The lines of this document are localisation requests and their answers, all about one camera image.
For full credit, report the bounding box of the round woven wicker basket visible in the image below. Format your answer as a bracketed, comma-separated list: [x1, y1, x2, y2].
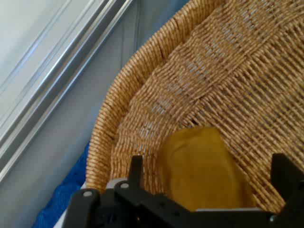
[85, 0, 304, 214]

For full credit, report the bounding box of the blue textured cloth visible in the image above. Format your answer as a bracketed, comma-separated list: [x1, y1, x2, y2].
[32, 141, 92, 228]

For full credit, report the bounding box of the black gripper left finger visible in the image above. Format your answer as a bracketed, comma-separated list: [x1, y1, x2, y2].
[68, 155, 198, 228]

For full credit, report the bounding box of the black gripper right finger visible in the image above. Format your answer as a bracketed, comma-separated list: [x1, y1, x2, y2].
[268, 153, 304, 228]

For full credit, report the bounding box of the aluminium wall rail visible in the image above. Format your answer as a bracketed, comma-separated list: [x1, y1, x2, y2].
[0, 0, 137, 185]

